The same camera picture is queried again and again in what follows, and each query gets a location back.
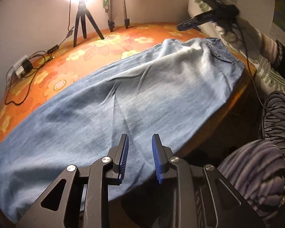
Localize light blue denim pants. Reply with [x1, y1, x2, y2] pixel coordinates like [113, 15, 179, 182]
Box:
[0, 38, 245, 223]

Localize green white patterned pillow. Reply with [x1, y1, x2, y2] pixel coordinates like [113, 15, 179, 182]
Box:
[187, 0, 285, 98]

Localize purple striped trouser legs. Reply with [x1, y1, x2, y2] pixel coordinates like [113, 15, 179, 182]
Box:
[218, 91, 285, 224]

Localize orange floral bed sheet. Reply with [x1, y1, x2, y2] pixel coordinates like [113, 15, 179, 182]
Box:
[0, 22, 257, 157]

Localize small black tripod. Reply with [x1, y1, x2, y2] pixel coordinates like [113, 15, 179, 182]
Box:
[73, 1, 104, 47]

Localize black charger adapter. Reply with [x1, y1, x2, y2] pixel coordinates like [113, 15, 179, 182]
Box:
[21, 59, 33, 73]

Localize white charger adapter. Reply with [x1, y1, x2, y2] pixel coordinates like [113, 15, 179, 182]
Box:
[15, 66, 25, 78]

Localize white power strip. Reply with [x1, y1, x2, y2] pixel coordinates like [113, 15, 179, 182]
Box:
[6, 55, 29, 82]

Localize black inline cable controller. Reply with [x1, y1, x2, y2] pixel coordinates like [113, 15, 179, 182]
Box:
[47, 44, 59, 54]

